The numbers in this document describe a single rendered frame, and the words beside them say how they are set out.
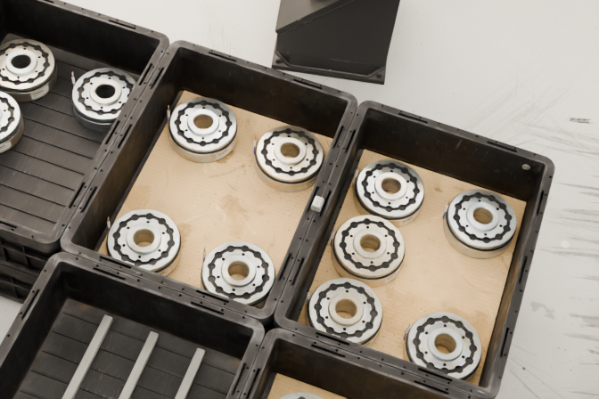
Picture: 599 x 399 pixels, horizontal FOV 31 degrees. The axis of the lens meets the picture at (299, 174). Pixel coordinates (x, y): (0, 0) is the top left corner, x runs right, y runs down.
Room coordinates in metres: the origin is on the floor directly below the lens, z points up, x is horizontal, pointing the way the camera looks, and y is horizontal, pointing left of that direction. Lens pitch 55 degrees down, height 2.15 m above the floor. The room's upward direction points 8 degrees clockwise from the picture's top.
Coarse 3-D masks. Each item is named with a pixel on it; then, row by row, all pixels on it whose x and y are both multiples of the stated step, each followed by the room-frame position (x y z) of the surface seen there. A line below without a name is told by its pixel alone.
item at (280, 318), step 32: (352, 128) 0.94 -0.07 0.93; (448, 128) 0.97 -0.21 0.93; (544, 160) 0.93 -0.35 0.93; (544, 192) 0.88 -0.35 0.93; (320, 224) 0.77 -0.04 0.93; (288, 288) 0.67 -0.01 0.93; (288, 320) 0.62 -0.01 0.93; (512, 320) 0.67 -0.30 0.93; (352, 352) 0.59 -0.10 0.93; (448, 384) 0.57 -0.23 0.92
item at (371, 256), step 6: (360, 234) 0.80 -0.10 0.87; (366, 234) 0.81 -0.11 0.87; (372, 234) 0.81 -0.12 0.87; (378, 234) 0.81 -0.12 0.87; (354, 240) 0.79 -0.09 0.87; (378, 240) 0.80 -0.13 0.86; (384, 240) 0.80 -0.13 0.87; (354, 246) 0.78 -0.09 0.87; (360, 246) 0.78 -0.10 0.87; (384, 246) 0.79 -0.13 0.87; (360, 252) 0.77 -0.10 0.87; (366, 252) 0.78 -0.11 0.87; (372, 252) 0.78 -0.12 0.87; (378, 252) 0.78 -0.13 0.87; (384, 252) 0.78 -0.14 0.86; (366, 258) 0.77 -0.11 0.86; (372, 258) 0.77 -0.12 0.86
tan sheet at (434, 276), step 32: (352, 192) 0.90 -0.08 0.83; (448, 192) 0.92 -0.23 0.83; (416, 224) 0.86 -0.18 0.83; (416, 256) 0.80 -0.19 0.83; (448, 256) 0.81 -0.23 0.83; (512, 256) 0.83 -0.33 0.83; (384, 288) 0.74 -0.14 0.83; (416, 288) 0.75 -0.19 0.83; (448, 288) 0.76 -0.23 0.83; (480, 288) 0.77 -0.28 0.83; (384, 320) 0.69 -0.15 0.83; (416, 320) 0.70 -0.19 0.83; (480, 320) 0.72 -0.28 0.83; (384, 352) 0.64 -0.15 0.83; (448, 352) 0.66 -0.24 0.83
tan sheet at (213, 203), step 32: (192, 96) 1.04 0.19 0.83; (256, 128) 0.99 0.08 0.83; (160, 160) 0.91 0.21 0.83; (224, 160) 0.92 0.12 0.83; (160, 192) 0.85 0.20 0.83; (192, 192) 0.86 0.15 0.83; (224, 192) 0.86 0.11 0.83; (256, 192) 0.87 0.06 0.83; (288, 192) 0.88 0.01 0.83; (192, 224) 0.80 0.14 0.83; (224, 224) 0.81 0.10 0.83; (256, 224) 0.82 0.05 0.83; (288, 224) 0.83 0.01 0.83; (192, 256) 0.75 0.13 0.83
